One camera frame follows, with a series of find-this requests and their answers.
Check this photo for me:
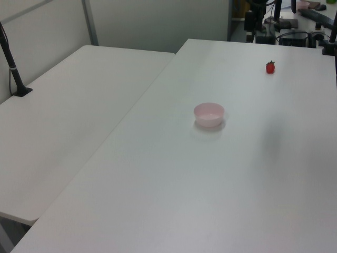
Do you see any black clamped pole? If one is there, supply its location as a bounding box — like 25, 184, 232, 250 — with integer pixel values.
319, 18, 337, 56

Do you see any grey metal partition post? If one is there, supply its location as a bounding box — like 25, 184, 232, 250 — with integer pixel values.
81, 0, 100, 46

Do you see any black camera stand pole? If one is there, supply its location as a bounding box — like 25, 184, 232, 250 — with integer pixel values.
0, 21, 25, 92

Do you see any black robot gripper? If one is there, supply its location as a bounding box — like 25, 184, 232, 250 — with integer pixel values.
244, 11, 256, 43

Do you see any black stand base plate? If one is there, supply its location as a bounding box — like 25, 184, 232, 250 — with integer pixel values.
12, 87, 34, 98

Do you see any black cable on pole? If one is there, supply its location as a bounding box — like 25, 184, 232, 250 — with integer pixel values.
7, 67, 15, 95

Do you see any black electronics box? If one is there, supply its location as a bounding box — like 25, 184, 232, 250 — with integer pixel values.
278, 32, 309, 48

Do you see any pink plastic bowl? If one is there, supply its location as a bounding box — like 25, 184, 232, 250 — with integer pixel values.
193, 102, 225, 128

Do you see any black monitor stand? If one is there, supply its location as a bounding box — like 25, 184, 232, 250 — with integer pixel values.
264, 0, 291, 30

